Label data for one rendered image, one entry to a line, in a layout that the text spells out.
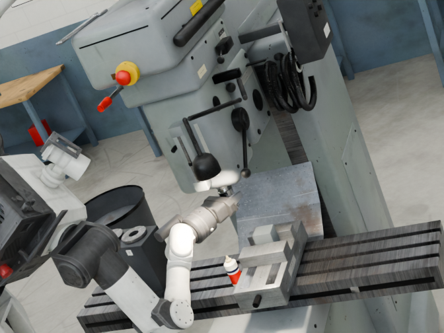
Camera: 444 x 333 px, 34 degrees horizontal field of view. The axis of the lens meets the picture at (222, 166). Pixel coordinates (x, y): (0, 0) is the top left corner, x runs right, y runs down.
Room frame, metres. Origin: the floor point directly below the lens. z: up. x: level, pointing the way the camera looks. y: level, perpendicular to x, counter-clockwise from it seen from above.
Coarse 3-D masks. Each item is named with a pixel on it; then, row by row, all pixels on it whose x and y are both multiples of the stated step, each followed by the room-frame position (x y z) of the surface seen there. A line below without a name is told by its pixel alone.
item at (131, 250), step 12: (132, 228) 2.29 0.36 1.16; (144, 228) 2.25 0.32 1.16; (156, 228) 2.25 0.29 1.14; (120, 240) 2.27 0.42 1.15; (132, 240) 2.20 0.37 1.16; (144, 240) 2.19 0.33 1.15; (156, 240) 2.23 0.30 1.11; (120, 252) 2.22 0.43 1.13; (132, 252) 2.19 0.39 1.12; (144, 252) 2.17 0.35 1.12; (156, 252) 2.21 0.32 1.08; (132, 264) 2.21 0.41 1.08; (144, 264) 2.18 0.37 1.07; (156, 264) 2.19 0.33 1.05; (144, 276) 2.19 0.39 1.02; (156, 276) 2.17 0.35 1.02; (156, 288) 2.18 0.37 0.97
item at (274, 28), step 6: (270, 24) 2.21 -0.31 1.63; (276, 24) 2.19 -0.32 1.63; (282, 24) 2.18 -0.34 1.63; (252, 30) 2.23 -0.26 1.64; (258, 30) 2.21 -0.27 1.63; (264, 30) 2.21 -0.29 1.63; (270, 30) 2.20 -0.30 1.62; (276, 30) 2.19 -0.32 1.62; (240, 36) 2.24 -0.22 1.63; (246, 36) 2.23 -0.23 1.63; (252, 36) 2.23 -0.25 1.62; (258, 36) 2.22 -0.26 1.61; (264, 36) 2.21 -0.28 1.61; (240, 42) 2.25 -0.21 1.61; (246, 42) 2.24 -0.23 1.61
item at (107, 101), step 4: (120, 88) 1.96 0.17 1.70; (116, 92) 1.94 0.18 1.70; (112, 96) 1.91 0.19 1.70; (104, 100) 1.88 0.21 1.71; (108, 100) 1.88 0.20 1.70; (100, 104) 1.86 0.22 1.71; (104, 104) 1.86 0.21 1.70; (108, 104) 1.87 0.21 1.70; (100, 108) 1.85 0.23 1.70; (104, 108) 1.85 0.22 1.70
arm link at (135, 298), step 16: (128, 272) 1.66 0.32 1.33; (112, 288) 1.64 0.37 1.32; (128, 288) 1.64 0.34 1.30; (144, 288) 1.66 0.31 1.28; (128, 304) 1.63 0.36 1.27; (144, 304) 1.63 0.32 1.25; (160, 304) 1.64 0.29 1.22; (176, 304) 1.65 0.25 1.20; (144, 320) 1.62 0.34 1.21; (160, 320) 1.61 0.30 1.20; (176, 320) 1.62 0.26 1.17; (192, 320) 1.64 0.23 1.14
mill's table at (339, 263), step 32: (416, 224) 1.92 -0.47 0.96; (224, 256) 2.21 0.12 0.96; (320, 256) 1.97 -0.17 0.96; (352, 256) 1.91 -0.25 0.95; (384, 256) 1.83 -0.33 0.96; (416, 256) 1.76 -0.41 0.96; (96, 288) 2.38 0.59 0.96; (192, 288) 2.10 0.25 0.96; (224, 288) 2.02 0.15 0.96; (320, 288) 1.84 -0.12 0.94; (352, 288) 1.80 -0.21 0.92; (384, 288) 1.76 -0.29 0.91; (416, 288) 1.72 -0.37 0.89; (96, 320) 2.21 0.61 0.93; (128, 320) 2.15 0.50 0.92
